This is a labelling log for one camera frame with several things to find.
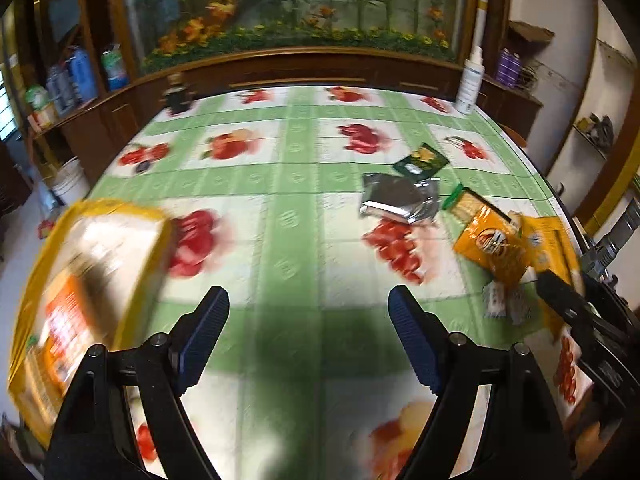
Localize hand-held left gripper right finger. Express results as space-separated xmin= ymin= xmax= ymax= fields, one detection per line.
xmin=387 ymin=285 xmax=576 ymax=480

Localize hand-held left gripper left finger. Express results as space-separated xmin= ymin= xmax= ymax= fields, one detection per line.
xmin=44 ymin=285 xmax=231 ymax=480

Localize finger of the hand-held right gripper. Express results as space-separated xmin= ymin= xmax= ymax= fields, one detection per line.
xmin=536 ymin=269 xmax=601 ymax=341

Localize yellow biscuit packet black stripe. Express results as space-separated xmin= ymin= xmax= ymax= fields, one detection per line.
xmin=520 ymin=215 xmax=581 ymax=331

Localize small orange packet round logo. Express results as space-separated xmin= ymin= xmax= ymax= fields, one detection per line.
xmin=452 ymin=207 xmax=533 ymax=288

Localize yellow cardboard box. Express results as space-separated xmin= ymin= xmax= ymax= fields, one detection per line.
xmin=7 ymin=200 xmax=173 ymax=448

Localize white black candy packet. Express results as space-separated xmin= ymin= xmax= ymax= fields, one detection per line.
xmin=70 ymin=245 xmax=131 ymax=306

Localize clear cracker packet green ends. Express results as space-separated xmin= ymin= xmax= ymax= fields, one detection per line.
xmin=442 ymin=185 xmax=511 ymax=231

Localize orange cracker packet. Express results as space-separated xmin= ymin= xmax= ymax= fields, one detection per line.
xmin=30 ymin=270 xmax=96 ymax=401

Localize silver foil snack packet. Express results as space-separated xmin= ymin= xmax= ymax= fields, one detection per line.
xmin=359 ymin=172 xmax=441 ymax=223

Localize dark green snack packet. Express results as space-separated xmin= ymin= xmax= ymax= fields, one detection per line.
xmin=392 ymin=142 xmax=448 ymax=178

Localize person's right forearm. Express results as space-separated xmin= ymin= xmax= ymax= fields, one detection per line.
xmin=570 ymin=405 xmax=621 ymax=466

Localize silver flashlight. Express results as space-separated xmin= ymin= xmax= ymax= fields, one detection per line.
xmin=582 ymin=205 xmax=640 ymax=281

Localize green fruit-print tablecloth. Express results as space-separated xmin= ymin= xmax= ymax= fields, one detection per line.
xmin=87 ymin=85 xmax=596 ymax=480

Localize white plastic bucket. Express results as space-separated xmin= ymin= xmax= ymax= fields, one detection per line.
xmin=50 ymin=156 xmax=92 ymax=206

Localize white spray bottle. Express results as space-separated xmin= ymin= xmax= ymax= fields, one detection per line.
xmin=454 ymin=46 xmax=485 ymax=116

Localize small dark jar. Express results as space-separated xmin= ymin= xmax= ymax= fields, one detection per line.
xmin=164 ymin=74 xmax=193 ymax=116

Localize wooden partition cabinet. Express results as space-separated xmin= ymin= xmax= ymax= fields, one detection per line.
xmin=30 ymin=47 xmax=546 ymax=171

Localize green and white bag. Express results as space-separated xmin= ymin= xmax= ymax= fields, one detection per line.
xmin=25 ymin=85 xmax=56 ymax=128

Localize blue thermos flask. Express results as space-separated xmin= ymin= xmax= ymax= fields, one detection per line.
xmin=67 ymin=45 xmax=98 ymax=103

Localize white and yellow scroll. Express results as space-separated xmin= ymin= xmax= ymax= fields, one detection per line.
xmin=472 ymin=0 xmax=493 ymax=51

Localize artificial flower glass display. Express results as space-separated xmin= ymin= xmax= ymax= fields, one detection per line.
xmin=107 ymin=0 xmax=481 ymax=73

